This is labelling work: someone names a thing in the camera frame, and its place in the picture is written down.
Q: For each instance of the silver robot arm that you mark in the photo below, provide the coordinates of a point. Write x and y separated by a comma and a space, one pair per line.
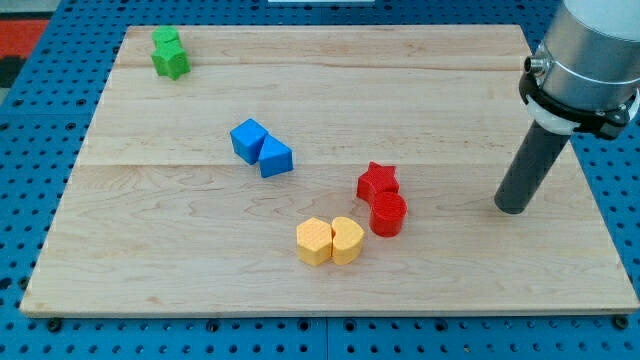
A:
584, 75

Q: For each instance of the yellow hexagon block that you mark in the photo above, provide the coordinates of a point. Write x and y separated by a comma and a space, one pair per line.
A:
314, 240

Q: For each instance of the yellow heart block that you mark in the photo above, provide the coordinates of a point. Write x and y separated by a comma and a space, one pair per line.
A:
348, 238

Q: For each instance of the blue triangle block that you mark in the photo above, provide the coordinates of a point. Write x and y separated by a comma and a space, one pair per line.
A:
275, 157

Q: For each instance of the red star block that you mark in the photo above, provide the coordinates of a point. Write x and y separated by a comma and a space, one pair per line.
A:
377, 179

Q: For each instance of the red cylinder block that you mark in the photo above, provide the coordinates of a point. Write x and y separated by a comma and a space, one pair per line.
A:
388, 211

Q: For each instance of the blue cube block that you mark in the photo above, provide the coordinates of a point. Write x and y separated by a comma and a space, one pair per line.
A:
247, 140

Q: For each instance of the wooden board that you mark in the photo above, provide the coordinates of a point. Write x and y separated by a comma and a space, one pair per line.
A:
161, 218

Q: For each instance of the green star block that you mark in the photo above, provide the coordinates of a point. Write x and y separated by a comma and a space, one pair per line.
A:
170, 60

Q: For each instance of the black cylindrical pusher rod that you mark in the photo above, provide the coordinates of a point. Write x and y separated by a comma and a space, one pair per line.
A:
536, 155

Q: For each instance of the green cylinder block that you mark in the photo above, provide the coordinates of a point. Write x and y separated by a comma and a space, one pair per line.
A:
165, 36

